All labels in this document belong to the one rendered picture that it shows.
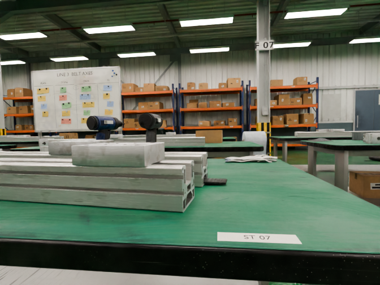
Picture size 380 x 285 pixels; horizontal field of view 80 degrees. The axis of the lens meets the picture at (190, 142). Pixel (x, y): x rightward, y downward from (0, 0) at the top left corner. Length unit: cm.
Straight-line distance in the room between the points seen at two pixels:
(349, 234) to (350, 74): 1240
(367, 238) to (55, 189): 55
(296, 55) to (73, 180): 1183
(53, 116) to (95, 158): 386
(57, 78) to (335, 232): 423
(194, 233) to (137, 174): 17
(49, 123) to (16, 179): 376
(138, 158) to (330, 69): 1215
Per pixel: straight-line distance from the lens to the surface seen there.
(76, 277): 142
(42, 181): 59
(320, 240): 38
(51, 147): 82
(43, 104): 445
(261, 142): 423
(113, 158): 46
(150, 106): 1065
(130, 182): 46
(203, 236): 35
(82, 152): 50
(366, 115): 1280
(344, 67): 1271
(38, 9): 887
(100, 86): 394
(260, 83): 650
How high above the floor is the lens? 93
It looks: 3 degrees down
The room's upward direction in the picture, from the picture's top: 1 degrees counter-clockwise
